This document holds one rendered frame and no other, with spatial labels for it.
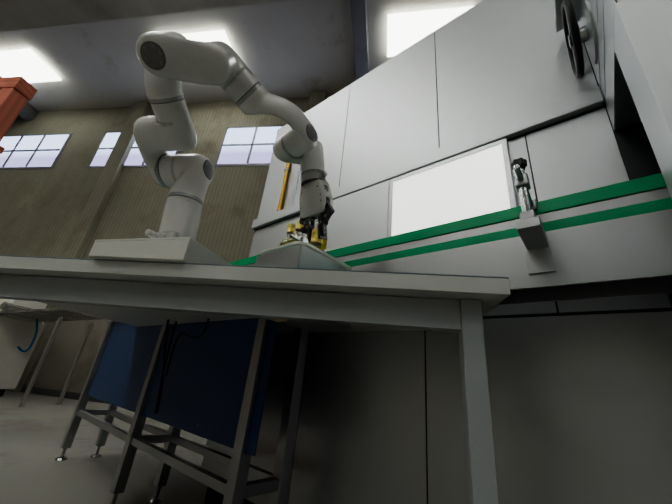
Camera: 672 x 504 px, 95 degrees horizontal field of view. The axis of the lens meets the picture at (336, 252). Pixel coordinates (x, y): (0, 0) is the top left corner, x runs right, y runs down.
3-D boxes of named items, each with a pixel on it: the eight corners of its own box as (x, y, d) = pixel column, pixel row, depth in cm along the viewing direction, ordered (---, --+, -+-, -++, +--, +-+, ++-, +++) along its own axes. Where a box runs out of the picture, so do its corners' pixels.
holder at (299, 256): (364, 305, 89) (365, 279, 92) (296, 275, 70) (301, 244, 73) (320, 308, 99) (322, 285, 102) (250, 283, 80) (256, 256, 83)
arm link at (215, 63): (220, 118, 87) (204, 133, 75) (153, 47, 77) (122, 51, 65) (261, 78, 82) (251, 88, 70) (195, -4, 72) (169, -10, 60)
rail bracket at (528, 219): (557, 274, 63) (539, 183, 72) (545, 243, 52) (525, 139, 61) (530, 277, 66) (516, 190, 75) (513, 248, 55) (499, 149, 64)
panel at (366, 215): (522, 234, 89) (508, 143, 102) (520, 230, 87) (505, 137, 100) (301, 275, 143) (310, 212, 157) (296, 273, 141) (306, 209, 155)
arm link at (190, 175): (194, 194, 83) (205, 145, 88) (149, 195, 84) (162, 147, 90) (212, 211, 92) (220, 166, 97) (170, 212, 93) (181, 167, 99)
